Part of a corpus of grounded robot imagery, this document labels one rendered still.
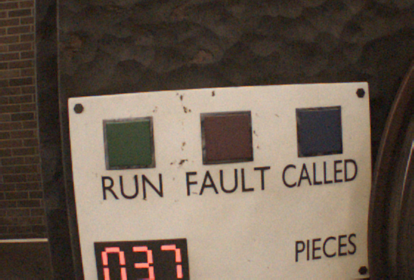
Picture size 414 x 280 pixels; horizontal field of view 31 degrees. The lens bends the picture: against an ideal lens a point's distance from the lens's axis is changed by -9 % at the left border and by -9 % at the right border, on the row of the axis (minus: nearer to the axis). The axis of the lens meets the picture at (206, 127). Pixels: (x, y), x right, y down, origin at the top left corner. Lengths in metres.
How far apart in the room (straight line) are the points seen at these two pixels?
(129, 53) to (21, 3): 6.05
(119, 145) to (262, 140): 0.12
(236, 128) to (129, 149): 0.09
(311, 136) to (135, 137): 0.15
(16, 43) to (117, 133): 6.04
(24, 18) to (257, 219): 6.08
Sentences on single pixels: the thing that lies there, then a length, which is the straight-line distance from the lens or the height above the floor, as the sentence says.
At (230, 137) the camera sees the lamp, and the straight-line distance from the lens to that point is 0.66.
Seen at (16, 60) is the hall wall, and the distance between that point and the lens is 6.68.
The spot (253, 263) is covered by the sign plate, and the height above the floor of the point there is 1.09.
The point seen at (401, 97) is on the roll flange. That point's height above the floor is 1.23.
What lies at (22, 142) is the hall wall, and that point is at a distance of 6.68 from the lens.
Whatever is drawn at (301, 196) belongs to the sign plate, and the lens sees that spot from 0.68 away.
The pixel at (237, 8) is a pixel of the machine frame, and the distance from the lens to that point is 0.69.
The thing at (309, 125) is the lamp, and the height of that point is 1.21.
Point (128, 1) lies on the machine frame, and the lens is 0.68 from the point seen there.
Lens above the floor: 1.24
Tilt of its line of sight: 3 degrees down
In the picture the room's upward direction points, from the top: 3 degrees counter-clockwise
